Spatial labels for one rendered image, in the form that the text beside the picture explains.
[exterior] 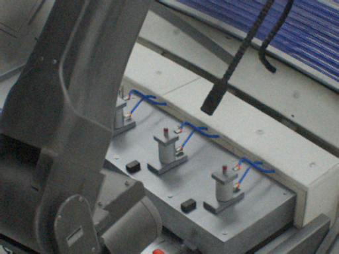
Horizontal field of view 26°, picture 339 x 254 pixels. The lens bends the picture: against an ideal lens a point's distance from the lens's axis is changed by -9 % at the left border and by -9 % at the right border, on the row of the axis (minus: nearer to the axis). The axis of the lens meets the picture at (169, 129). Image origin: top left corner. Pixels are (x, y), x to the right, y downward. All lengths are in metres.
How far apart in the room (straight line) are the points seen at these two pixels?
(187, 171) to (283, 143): 0.14
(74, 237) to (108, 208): 0.07
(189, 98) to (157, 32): 0.19
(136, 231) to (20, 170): 0.12
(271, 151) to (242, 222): 0.13
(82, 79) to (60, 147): 0.04
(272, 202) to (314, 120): 0.15
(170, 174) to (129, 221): 0.50
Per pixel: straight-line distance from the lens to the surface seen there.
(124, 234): 0.54
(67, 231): 0.46
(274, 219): 0.99
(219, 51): 1.15
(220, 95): 0.96
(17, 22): 2.34
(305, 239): 1.01
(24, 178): 0.46
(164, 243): 1.02
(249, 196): 1.00
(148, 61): 1.25
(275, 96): 1.12
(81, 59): 0.46
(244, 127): 1.09
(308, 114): 1.09
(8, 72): 1.43
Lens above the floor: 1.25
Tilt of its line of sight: 2 degrees down
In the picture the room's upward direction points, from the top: 31 degrees clockwise
